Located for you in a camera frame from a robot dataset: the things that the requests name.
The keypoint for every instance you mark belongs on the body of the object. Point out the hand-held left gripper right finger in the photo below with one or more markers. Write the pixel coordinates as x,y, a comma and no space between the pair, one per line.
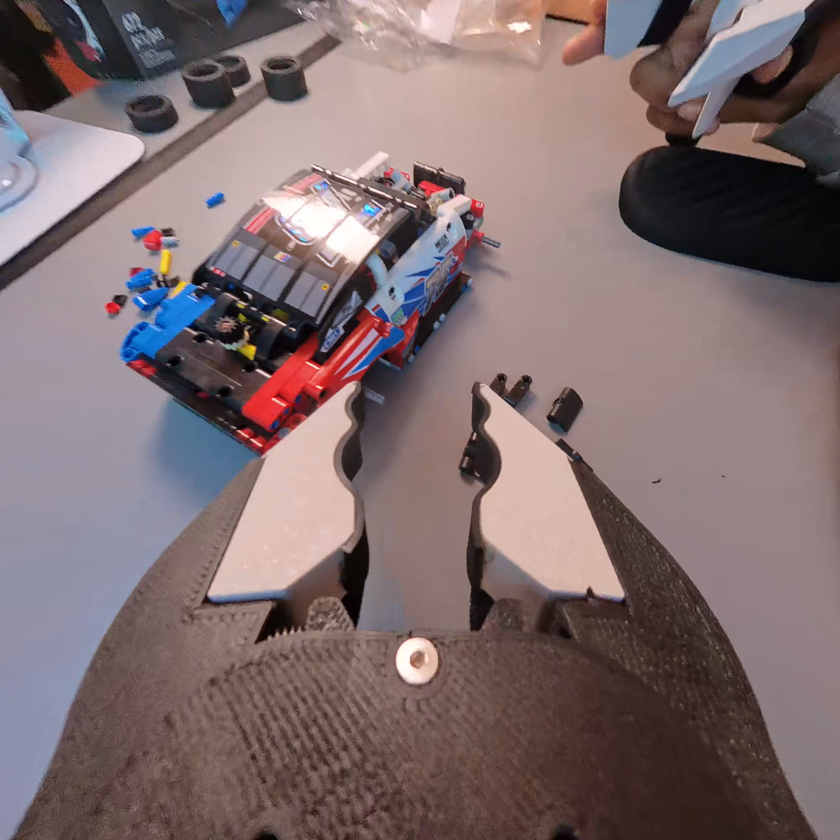
544,525

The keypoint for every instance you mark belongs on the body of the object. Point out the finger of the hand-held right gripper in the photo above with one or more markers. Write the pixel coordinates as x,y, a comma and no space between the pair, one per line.
627,26
741,56

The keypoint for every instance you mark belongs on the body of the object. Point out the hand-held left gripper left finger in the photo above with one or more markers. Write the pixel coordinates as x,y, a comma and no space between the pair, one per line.
282,525

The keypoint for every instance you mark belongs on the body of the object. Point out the lego race car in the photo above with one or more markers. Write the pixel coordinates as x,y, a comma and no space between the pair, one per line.
295,262

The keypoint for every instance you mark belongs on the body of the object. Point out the person's right forearm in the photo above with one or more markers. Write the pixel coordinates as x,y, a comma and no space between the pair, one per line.
814,138

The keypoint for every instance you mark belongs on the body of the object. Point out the black curved lego piece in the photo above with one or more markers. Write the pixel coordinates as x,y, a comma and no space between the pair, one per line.
565,409

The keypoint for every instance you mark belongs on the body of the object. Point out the small coloured lego pieces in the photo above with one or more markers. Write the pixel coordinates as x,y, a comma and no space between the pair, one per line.
152,239

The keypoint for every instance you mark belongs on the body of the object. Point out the black lego set box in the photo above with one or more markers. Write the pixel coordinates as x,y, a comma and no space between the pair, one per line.
144,39

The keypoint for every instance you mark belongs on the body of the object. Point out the black wrist rest pad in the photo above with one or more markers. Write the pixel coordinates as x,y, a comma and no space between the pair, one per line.
722,216

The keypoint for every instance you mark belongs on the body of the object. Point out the clear plastic bag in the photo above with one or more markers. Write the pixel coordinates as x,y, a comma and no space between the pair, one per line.
420,29

